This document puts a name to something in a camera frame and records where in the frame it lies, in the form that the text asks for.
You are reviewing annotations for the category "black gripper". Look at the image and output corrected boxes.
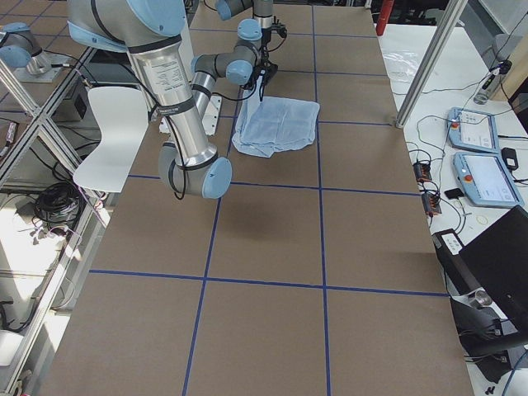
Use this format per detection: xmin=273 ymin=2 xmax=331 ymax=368
xmin=243 ymin=61 xmax=279 ymax=103
xmin=261 ymin=26 xmax=276 ymax=45

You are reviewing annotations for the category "light blue button-up shirt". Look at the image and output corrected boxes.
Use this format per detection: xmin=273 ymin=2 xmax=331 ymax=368
xmin=232 ymin=97 xmax=320 ymax=158

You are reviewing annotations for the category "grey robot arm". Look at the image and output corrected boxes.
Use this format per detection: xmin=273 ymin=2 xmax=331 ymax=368
xmin=68 ymin=1 xmax=273 ymax=199
xmin=214 ymin=0 xmax=276 ymax=46

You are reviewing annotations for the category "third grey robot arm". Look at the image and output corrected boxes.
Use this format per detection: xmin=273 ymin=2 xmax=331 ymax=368
xmin=1 ymin=22 xmax=61 ymax=83

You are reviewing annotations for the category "red fire extinguisher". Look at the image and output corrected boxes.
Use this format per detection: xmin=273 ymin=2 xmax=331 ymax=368
xmin=375 ymin=0 xmax=394 ymax=36

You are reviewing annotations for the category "white plastic chair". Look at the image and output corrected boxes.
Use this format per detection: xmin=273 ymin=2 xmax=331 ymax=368
xmin=73 ymin=87 xmax=149 ymax=193

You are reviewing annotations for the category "orange black electronics box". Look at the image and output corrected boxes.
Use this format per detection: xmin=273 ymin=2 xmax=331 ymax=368
xmin=412 ymin=162 xmax=432 ymax=182
xmin=421 ymin=191 xmax=442 ymax=217

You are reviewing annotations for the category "upper blue teach pendant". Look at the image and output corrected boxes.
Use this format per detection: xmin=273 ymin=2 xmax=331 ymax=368
xmin=447 ymin=107 xmax=499 ymax=153

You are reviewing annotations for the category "blue teach pendant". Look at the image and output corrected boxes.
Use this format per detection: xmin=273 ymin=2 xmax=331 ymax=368
xmin=453 ymin=152 xmax=525 ymax=209
xmin=447 ymin=107 xmax=499 ymax=153

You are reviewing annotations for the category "lower blue teach pendant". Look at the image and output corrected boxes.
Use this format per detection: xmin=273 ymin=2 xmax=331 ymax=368
xmin=453 ymin=152 xmax=525 ymax=209

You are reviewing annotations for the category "black laptop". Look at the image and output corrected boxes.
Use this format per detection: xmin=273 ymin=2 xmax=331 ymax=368
xmin=431 ymin=204 xmax=528 ymax=389

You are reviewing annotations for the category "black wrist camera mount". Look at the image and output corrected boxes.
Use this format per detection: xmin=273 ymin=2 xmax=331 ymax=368
xmin=271 ymin=22 xmax=288 ymax=39

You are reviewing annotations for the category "grey aluminium frame post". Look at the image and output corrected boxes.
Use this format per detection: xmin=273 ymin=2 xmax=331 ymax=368
xmin=394 ymin=0 xmax=468 ymax=129

